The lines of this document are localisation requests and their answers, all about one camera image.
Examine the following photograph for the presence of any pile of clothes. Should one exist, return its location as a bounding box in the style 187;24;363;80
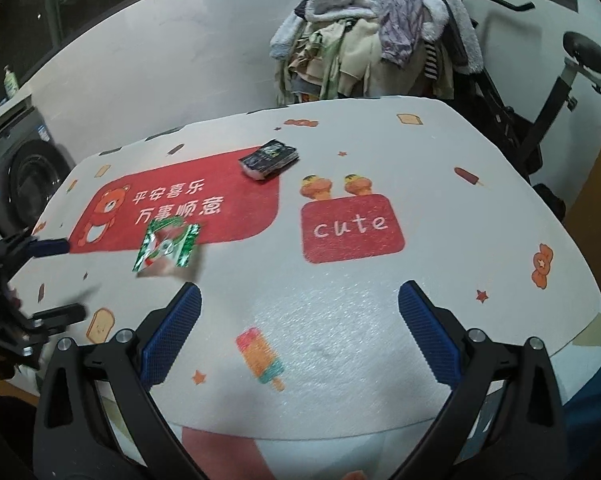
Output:
269;0;484;106

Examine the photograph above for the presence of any black exercise bike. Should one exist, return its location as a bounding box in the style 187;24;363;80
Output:
421;0;601;221

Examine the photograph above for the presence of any green detergent bottle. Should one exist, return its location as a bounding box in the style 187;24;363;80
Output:
3;65;21;101

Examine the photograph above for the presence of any green snack wrapper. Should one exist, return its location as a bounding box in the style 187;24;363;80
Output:
133;216;204;278

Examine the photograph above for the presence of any washing machine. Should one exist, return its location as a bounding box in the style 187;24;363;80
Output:
0;92;76;246

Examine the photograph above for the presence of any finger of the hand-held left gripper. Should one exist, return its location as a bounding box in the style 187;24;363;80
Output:
0;233;72;281
23;303;88;333

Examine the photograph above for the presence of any black tissue packet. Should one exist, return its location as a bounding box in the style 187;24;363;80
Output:
239;141;300;181

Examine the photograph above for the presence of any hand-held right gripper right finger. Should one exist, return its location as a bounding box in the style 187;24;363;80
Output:
385;280;569;480

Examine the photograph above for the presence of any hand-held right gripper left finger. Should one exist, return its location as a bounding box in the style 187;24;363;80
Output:
33;281;206;480

